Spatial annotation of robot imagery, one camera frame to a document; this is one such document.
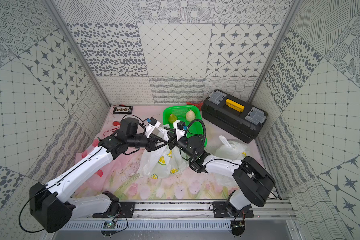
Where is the black toolbox yellow latch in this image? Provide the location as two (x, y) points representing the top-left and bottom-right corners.
(201, 90), (268, 144)

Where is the black smartphone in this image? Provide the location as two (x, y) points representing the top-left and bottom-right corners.
(113, 106), (133, 115)

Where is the yellow-green small pear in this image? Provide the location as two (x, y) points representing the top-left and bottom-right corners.
(168, 114), (178, 124)

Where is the green plastic basket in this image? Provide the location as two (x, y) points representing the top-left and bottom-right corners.
(163, 105), (208, 147)

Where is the red plastic bag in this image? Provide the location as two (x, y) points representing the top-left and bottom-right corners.
(187, 102), (203, 110)

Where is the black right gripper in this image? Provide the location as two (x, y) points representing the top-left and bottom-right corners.
(161, 127), (195, 160)

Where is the pink plastic bag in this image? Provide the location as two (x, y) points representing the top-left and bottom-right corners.
(73, 121), (128, 192)

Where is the white plastic bag lemon print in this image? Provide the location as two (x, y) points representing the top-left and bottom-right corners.
(215, 136), (251, 160)

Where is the black corrugated cable hose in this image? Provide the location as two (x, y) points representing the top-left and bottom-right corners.
(185, 118), (207, 148)

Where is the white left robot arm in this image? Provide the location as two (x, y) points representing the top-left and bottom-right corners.
(29, 118), (168, 233)

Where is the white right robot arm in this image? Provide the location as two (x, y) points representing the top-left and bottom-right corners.
(165, 128), (275, 217)

